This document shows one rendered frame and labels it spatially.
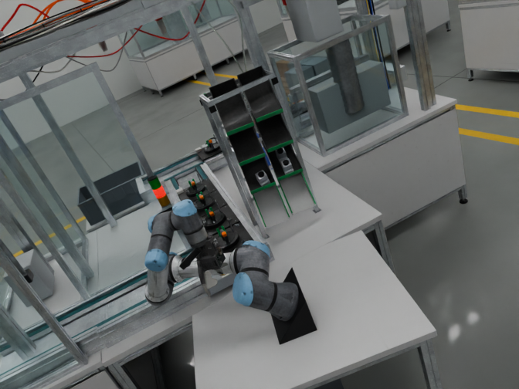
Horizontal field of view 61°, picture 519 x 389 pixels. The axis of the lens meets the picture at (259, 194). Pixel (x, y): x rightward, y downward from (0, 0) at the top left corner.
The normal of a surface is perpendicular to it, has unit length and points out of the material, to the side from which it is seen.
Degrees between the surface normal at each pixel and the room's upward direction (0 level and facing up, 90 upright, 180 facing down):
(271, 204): 45
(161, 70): 90
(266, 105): 25
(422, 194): 90
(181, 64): 90
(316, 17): 90
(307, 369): 0
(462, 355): 0
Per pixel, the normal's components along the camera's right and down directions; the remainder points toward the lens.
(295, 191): -0.11, -0.28
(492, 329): -0.33, -0.82
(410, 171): 0.33, 0.36
